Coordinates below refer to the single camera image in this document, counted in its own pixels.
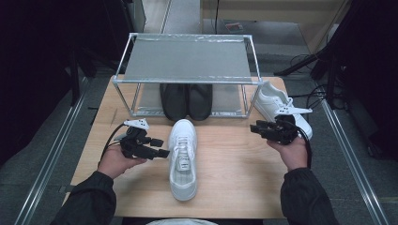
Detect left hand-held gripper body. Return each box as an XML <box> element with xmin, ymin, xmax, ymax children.
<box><xmin>114</xmin><ymin>117</ymin><xmax>153</xmax><ymax>160</ymax></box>

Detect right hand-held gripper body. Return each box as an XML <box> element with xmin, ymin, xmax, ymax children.
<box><xmin>266</xmin><ymin>106</ymin><xmax>314</xmax><ymax>146</ymax></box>

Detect white sneaker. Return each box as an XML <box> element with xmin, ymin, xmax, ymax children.
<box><xmin>167</xmin><ymin>118</ymin><xmax>199</xmax><ymax>202</ymax></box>
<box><xmin>253</xmin><ymin>80</ymin><xmax>314</xmax><ymax>141</ymax></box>

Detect black leather shoe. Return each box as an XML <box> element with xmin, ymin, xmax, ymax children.
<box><xmin>160</xmin><ymin>83</ymin><xmax>190</xmax><ymax>122</ymax></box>
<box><xmin>187</xmin><ymin>83</ymin><xmax>214</xmax><ymax>122</ymax></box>

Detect metal shoe rack grey shelves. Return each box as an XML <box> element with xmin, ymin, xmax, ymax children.
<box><xmin>111</xmin><ymin>32</ymin><xmax>265</xmax><ymax>119</ymax></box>

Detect person's right hand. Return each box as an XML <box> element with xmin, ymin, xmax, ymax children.
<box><xmin>267</xmin><ymin>136</ymin><xmax>310</xmax><ymax>173</ymax></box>

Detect person's left hand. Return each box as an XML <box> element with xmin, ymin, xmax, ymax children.
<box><xmin>97</xmin><ymin>143</ymin><xmax>148</xmax><ymax>180</ymax></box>

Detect black tripod stand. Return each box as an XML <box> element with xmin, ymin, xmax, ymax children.
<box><xmin>274</xmin><ymin>43</ymin><xmax>339</xmax><ymax>109</ymax></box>

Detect person's light clothing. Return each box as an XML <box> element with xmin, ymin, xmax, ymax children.
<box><xmin>145</xmin><ymin>218</ymin><xmax>219</xmax><ymax>225</ymax></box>

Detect black metal stand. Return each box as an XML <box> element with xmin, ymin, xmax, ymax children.
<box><xmin>69</xmin><ymin>46</ymin><xmax>98</xmax><ymax>107</ymax></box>

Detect small red object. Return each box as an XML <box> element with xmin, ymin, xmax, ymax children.
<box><xmin>225</xmin><ymin>21</ymin><xmax>245</xmax><ymax>34</ymax></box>

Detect beige wooden partition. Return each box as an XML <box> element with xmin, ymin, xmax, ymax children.
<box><xmin>201</xmin><ymin>0</ymin><xmax>350</xmax><ymax>54</ymax></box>

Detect dark curtain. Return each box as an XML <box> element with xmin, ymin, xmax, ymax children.
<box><xmin>325</xmin><ymin>0</ymin><xmax>398</xmax><ymax>160</ymax></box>
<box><xmin>0</xmin><ymin>0</ymin><xmax>140</xmax><ymax>165</ymax></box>

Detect left hand-held gripper black cable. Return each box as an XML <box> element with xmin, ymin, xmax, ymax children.
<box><xmin>98</xmin><ymin>123</ymin><xmax>126</xmax><ymax>167</ymax></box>

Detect hand-held gripper black cable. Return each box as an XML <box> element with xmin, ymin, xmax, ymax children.
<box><xmin>98</xmin><ymin>123</ymin><xmax>126</xmax><ymax>167</ymax></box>
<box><xmin>292</xmin><ymin>120</ymin><xmax>314</xmax><ymax>170</ymax></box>

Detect right hand-held gripper black cable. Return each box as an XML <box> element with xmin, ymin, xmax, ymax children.
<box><xmin>292</xmin><ymin>120</ymin><xmax>314</xmax><ymax>170</ymax></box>

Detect black floor cables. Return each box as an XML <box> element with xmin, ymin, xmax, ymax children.
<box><xmin>289</xmin><ymin>53</ymin><xmax>332</xmax><ymax>132</ymax></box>

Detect metal floor rail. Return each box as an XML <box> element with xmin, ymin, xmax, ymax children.
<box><xmin>13</xmin><ymin>76</ymin><xmax>92</xmax><ymax>225</ymax></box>
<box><xmin>321</xmin><ymin>99</ymin><xmax>390</xmax><ymax>225</ymax></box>

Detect thin black hanging cable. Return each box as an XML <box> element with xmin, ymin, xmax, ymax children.
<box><xmin>214</xmin><ymin>0</ymin><xmax>220</xmax><ymax>35</ymax></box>

